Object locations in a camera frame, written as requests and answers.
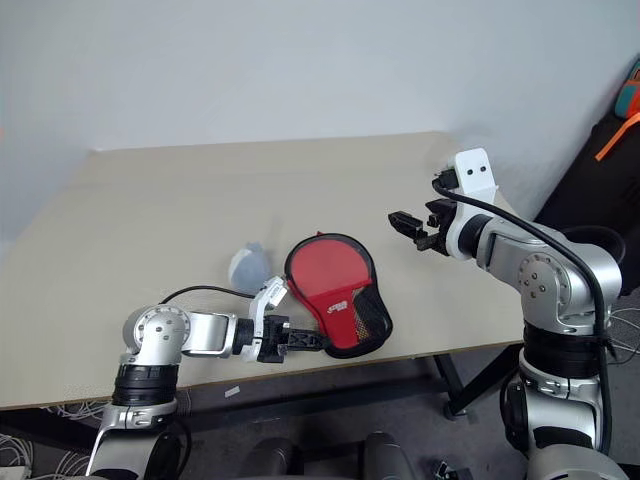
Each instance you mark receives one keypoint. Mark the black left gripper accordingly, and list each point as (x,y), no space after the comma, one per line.
(273,340)

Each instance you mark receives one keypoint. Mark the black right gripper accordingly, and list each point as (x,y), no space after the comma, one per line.
(441,225)

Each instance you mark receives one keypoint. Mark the red black mesh paddle case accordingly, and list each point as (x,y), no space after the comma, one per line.
(340,320)

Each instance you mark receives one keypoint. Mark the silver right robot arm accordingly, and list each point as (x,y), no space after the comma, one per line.
(555,300)

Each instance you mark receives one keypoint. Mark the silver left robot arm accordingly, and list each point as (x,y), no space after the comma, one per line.
(160,340)

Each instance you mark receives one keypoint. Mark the red table tennis paddle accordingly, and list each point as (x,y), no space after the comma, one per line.
(327,265)

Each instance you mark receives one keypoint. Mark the large black case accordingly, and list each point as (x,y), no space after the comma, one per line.
(590,200)

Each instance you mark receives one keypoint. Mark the grey white rounded object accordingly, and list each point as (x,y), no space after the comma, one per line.
(247,270)

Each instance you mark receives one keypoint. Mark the white tape scrap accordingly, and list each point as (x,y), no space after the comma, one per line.
(232,392)

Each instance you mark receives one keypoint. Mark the dark rounded shape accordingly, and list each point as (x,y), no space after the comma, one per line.
(387,457)

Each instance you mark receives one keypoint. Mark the small black floor object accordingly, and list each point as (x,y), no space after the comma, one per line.
(450,471)

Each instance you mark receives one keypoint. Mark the teal orange bag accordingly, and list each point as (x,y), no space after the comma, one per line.
(630,95)

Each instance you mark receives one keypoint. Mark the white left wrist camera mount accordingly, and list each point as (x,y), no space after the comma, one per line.
(263,300)

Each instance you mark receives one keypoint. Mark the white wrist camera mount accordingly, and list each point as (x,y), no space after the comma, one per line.
(263,300)
(475,172)

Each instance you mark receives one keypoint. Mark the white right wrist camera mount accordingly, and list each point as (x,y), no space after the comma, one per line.
(475,172)

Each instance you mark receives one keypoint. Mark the black metal table frame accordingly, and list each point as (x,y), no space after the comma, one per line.
(465,385)

